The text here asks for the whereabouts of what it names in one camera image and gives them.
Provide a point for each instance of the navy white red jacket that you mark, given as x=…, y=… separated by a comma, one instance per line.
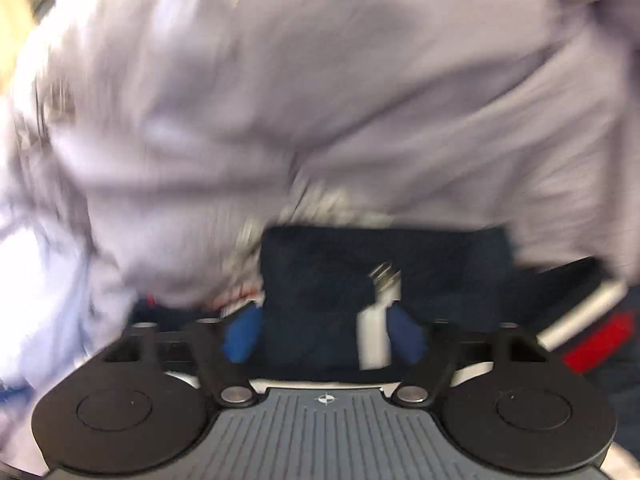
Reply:
x=317, y=281

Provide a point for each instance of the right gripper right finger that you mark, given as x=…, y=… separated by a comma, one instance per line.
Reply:
x=522, y=373

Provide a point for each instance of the lavender floral duvet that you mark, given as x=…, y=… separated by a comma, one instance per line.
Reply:
x=148, y=145

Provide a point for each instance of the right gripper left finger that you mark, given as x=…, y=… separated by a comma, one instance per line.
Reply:
x=209, y=347

